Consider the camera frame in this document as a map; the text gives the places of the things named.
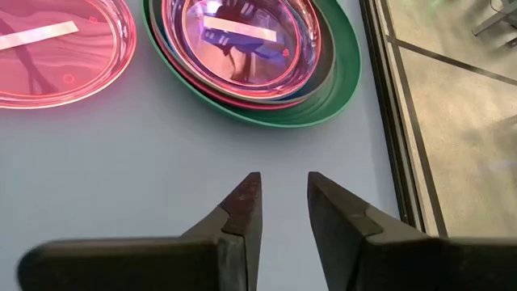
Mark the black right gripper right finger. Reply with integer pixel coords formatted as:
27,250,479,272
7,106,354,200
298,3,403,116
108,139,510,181
307,171,517,291

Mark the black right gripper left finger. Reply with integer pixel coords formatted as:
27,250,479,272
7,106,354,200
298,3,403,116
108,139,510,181
16,171,264,291

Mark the large magenta plastic plate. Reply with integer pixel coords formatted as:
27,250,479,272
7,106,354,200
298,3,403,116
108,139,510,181
151,23,309,112

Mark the clear red plastic plate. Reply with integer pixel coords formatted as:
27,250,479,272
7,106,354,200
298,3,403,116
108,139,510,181
161,0,323,100
0,0,138,111

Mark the large green plastic plate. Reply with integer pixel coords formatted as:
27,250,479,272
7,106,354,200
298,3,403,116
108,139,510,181
141,0,362,130

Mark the grey metal stand base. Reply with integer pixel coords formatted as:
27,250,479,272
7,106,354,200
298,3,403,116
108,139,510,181
471,0,517,48

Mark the black table edge rail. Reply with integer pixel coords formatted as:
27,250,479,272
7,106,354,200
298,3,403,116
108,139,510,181
358,0,450,239

